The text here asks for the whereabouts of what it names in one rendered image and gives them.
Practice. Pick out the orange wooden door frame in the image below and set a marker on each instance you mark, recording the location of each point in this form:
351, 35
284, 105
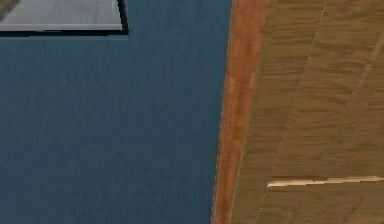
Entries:
238, 100

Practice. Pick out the black framed window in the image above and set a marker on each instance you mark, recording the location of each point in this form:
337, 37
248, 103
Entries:
63, 15

